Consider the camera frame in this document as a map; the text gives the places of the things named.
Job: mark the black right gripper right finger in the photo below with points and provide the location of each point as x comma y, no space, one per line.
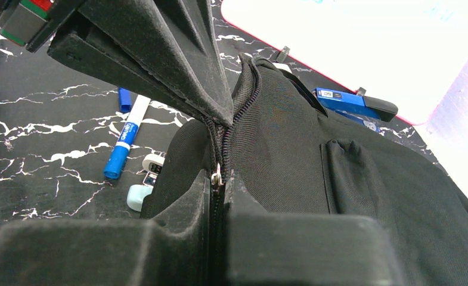
264,248

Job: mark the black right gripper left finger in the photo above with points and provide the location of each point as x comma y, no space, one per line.
169,249

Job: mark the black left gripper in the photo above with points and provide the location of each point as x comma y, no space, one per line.
84,48

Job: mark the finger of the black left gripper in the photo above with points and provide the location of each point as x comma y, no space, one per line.
175,42

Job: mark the black student backpack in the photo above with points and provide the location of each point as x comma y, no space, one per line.
294,156

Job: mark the white eraser block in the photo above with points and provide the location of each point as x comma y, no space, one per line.
152,166

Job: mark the white blue whiteboard marker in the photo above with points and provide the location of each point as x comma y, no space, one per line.
118,156

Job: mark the blue stapler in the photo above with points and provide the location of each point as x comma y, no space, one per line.
357,107

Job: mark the pink framed whiteboard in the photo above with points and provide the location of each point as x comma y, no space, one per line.
405,52

